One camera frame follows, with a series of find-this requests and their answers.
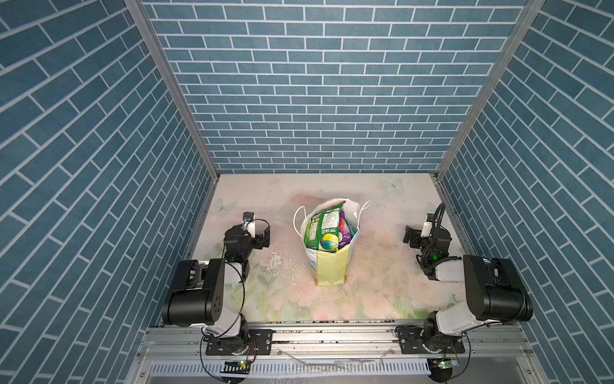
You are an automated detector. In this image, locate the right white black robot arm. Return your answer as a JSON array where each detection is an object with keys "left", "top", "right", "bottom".
[{"left": 394, "top": 226, "right": 533, "bottom": 355}]

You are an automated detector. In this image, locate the purple Fox's candy bag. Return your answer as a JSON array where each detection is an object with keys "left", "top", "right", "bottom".
[{"left": 338, "top": 208, "right": 354, "bottom": 250}]

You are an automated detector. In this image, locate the aluminium mounting rail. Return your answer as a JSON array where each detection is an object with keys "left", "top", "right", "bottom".
[{"left": 126, "top": 321, "right": 547, "bottom": 383}]

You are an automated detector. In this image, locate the floral table mat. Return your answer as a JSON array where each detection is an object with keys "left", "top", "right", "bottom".
[{"left": 191, "top": 174, "right": 465, "bottom": 322}]

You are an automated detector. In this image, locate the white green paper bag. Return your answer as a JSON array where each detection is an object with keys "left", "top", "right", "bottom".
[{"left": 293, "top": 198, "right": 370, "bottom": 286}]

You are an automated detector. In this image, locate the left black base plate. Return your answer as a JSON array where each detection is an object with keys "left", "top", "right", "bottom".
[{"left": 205, "top": 329, "right": 273, "bottom": 357}]

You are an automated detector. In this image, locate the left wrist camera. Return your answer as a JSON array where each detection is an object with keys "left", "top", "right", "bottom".
[{"left": 242, "top": 212, "right": 256, "bottom": 238}]

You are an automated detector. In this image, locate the right black corrugated cable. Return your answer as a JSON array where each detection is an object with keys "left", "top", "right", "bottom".
[{"left": 430, "top": 201, "right": 447, "bottom": 241}]

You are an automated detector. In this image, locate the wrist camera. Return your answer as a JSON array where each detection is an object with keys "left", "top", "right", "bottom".
[
  {"left": 421, "top": 214, "right": 435, "bottom": 238},
  {"left": 242, "top": 212, "right": 256, "bottom": 238}
]

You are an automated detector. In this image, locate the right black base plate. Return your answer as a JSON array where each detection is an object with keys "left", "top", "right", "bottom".
[{"left": 393, "top": 326, "right": 465, "bottom": 355}]

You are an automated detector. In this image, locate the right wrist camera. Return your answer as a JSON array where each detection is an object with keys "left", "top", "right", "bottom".
[{"left": 421, "top": 214, "right": 435, "bottom": 238}]

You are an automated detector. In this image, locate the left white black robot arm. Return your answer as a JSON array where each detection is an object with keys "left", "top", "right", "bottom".
[{"left": 162, "top": 219, "right": 273, "bottom": 356}]

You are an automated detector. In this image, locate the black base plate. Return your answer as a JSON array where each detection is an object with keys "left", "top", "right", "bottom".
[
  {"left": 205, "top": 329, "right": 273, "bottom": 357},
  {"left": 393, "top": 326, "right": 465, "bottom": 355}
]

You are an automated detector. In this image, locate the green yellow lemon candy bag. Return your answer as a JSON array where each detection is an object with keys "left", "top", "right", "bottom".
[{"left": 304, "top": 203, "right": 343, "bottom": 253}]

